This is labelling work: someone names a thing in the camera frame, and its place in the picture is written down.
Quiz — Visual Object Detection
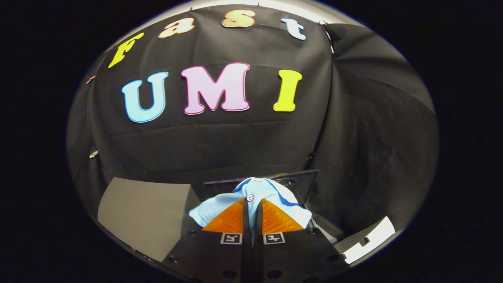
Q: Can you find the light blue polo shirt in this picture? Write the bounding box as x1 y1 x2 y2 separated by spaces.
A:
189 177 312 236

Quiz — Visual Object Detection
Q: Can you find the black backdrop cloth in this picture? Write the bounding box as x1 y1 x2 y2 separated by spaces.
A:
66 4 439 244

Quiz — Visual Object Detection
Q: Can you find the grey washing machine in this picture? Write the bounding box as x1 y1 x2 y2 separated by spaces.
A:
308 214 347 256

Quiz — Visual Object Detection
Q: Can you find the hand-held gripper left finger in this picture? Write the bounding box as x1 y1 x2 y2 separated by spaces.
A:
162 198 252 283

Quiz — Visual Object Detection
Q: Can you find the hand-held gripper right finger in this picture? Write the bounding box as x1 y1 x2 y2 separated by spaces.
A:
253 198 351 283

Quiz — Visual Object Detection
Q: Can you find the dark glass washing machine lid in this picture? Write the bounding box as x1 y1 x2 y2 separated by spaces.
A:
204 170 319 206

